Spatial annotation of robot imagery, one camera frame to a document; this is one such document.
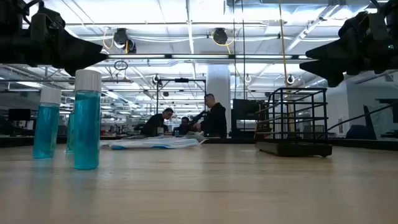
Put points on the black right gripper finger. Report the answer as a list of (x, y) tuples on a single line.
[(329, 70), (329, 51)]

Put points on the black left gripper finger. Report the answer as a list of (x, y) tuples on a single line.
[(77, 46), (77, 65)]

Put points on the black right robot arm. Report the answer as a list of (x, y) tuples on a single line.
[(391, 7)]

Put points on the black background monitor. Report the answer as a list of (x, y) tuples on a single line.
[(18, 114)]

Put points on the black equipment cabinet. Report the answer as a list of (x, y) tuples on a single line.
[(245, 112)]

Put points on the person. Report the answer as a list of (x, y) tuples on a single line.
[(185, 127), (154, 124), (216, 121)]

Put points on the white background bottle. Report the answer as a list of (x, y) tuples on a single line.
[(160, 130)]

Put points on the white building column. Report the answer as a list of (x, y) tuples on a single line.
[(219, 81)]

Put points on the long ceiling light strip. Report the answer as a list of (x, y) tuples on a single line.
[(199, 56)]

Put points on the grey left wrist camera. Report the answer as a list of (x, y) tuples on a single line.
[(40, 28)]

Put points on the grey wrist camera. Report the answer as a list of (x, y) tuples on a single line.
[(40, 28), (377, 28)]

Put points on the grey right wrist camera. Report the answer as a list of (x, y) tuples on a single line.
[(377, 28)]

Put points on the black aluminium table frame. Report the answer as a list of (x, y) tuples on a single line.
[(15, 141)]

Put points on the black background gantry frame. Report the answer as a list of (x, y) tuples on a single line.
[(182, 80)]

